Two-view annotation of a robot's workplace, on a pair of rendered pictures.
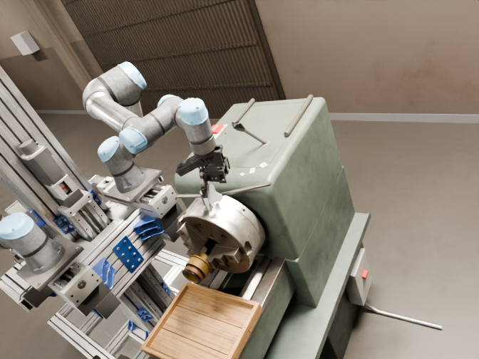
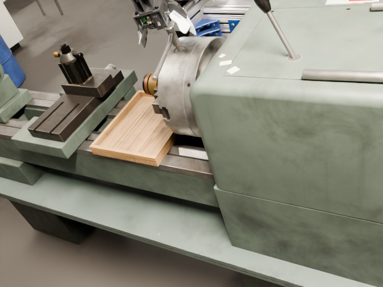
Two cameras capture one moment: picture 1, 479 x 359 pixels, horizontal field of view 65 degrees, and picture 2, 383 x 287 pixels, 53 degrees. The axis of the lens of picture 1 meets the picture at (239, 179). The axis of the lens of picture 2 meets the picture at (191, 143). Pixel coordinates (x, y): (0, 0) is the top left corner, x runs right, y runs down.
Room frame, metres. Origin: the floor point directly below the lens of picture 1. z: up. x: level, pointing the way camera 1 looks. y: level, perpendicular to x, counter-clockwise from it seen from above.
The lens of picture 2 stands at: (0.90, -0.89, 1.75)
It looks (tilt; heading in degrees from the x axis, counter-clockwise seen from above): 40 degrees down; 84
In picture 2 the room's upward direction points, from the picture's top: 19 degrees counter-clockwise
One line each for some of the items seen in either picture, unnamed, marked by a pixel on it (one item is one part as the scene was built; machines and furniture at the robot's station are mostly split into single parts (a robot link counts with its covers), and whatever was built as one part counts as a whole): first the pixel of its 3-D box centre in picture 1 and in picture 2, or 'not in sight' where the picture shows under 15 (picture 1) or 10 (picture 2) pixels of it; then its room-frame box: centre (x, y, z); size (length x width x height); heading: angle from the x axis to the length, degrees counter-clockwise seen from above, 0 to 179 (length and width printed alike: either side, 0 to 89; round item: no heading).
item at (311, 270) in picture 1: (299, 261); (331, 229); (1.38, -0.11, 0.43); 0.60 x 0.48 x 0.86; 135
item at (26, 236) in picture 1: (20, 232); not in sight; (1.31, 0.87, 1.33); 0.13 x 0.12 x 0.14; 61
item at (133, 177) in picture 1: (127, 174); not in sight; (1.62, 0.48, 1.21); 0.15 x 0.15 x 0.10
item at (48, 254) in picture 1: (40, 251); not in sight; (1.31, 0.86, 1.21); 0.15 x 0.15 x 0.10
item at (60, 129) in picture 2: not in sight; (78, 101); (0.65, 0.60, 0.95); 0.43 x 0.18 x 0.04; 45
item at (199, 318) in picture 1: (201, 328); (147, 123); (0.89, 0.35, 0.89); 0.36 x 0.30 x 0.04; 45
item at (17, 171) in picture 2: not in sight; (52, 174); (0.24, 1.01, 0.34); 0.44 x 0.40 x 0.68; 45
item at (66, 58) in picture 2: not in sight; (68, 54); (0.70, 0.65, 1.14); 0.08 x 0.08 x 0.03
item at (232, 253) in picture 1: (227, 254); (164, 101); (0.97, 0.15, 1.09); 0.12 x 0.11 x 0.05; 45
